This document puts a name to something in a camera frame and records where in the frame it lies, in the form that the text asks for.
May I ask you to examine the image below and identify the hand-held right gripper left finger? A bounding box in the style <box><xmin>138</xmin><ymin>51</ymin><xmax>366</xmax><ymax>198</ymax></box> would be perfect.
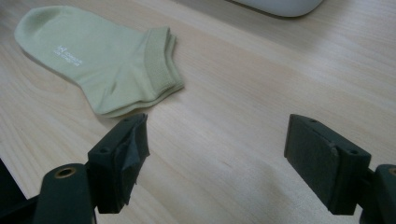
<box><xmin>87</xmin><ymin>113</ymin><xmax>150</xmax><ymax>216</ymax></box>

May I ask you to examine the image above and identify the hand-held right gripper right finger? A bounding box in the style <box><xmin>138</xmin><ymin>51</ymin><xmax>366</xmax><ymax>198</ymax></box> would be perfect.
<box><xmin>283</xmin><ymin>113</ymin><xmax>372</xmax><ymax>216</ymax></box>

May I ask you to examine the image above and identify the white compartment storage box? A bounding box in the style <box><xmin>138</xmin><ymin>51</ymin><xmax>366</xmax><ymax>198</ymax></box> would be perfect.
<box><xmin>229</xmin><ymin>0</ymin><xmax>325</xmax><ymax>19</ymax></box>

